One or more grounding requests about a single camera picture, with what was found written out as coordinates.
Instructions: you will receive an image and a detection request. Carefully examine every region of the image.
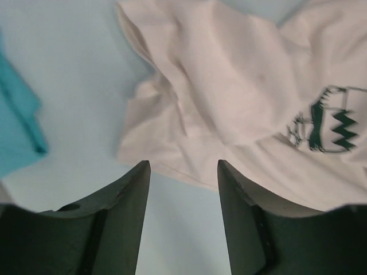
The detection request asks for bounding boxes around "white and green t-shirt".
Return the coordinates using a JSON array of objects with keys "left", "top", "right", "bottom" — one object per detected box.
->
[{"left": 117, "top": 1, "right": 366, "bottom": 211}]

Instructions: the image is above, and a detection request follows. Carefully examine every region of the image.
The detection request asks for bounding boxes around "folded teal t-shirt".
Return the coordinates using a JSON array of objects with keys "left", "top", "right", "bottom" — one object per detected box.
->
[{"left": 1, "top": 37, "right": 49, "bottom": 178}]

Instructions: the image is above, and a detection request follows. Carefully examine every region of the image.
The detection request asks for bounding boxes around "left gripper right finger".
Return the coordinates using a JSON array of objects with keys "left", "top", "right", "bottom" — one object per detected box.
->
[{"left": 217, "top": 160, "right": 366, "bottom": 274}]

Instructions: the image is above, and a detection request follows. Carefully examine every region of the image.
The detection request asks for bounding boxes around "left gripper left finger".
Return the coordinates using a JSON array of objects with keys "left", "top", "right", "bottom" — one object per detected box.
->
[{"left": 1, "top": 160, "right": 151, "bottom": 274}]

